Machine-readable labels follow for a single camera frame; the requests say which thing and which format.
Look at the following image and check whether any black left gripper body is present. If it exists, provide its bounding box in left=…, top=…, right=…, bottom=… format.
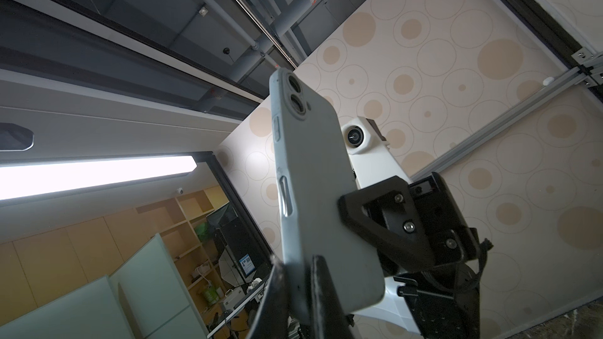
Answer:
left=383, top=173, right=481, bottom=273

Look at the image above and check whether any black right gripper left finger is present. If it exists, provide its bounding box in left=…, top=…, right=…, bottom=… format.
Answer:
left=247, top=256, right=289, bottom=339

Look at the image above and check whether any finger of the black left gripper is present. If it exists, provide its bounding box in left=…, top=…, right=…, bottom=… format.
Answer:
left=338, top=176, right=436, bottom=273

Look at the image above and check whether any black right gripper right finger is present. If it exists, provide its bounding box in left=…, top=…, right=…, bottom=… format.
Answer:
left=310, top=255, right=353, bottom=339

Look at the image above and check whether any black smartphone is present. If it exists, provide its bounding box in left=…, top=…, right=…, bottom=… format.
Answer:
left=269, top=68, right=385, bottom=324

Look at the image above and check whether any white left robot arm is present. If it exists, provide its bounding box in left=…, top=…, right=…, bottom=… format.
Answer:
left=339, top=173, right=492, bottom=338

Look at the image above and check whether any wooden shelving unit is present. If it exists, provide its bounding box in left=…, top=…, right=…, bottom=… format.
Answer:
left=1, top=186, right=248, bottom=338

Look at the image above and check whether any ceiling light panel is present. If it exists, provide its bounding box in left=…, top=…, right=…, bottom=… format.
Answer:
left=1, top=155, right=197, bottom=201

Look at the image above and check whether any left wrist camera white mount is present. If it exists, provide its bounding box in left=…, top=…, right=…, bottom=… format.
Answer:
left=341, top=117, right=412, bottom=188

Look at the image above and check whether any left aluminium frame rail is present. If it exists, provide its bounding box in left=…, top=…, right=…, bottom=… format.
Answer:
left=411, top=57, right=602, bottom=180

